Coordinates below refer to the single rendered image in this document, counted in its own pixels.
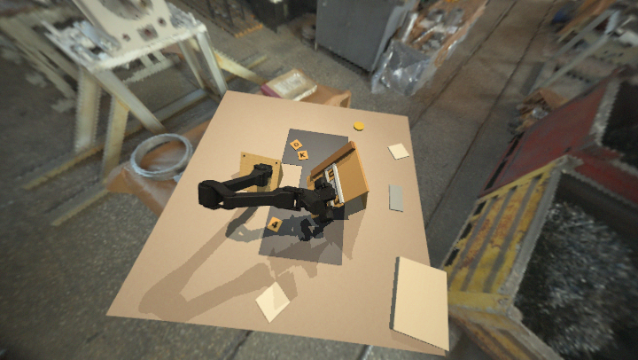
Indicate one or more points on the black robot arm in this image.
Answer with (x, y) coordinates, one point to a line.
(211, 193)

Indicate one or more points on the grey flat rectangular tile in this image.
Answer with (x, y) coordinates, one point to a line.
(395, 198)

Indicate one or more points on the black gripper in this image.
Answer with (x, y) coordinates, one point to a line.
(327, 214)

